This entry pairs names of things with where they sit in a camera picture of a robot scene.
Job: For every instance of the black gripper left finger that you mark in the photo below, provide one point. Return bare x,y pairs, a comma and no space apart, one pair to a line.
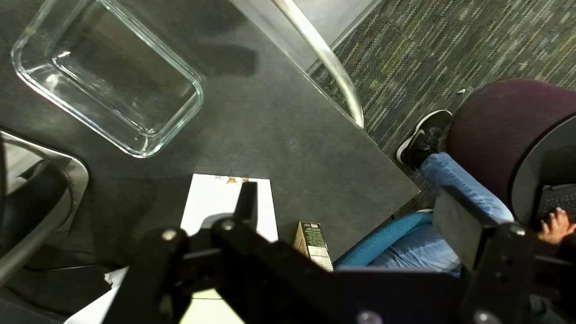
262,282

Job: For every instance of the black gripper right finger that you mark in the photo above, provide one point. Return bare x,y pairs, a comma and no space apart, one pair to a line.
496,259

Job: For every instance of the green cereal box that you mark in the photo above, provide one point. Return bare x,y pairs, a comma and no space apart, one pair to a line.
309,241

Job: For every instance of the seated person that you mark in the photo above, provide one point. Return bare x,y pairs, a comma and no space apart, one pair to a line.
423,248

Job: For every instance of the blue office chair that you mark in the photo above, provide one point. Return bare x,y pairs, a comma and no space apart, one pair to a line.
379,239

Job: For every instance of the maroon round chair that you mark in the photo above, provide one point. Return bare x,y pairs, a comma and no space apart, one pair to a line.
496,127

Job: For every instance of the clear glass container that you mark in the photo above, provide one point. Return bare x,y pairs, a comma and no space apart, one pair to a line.
102,64

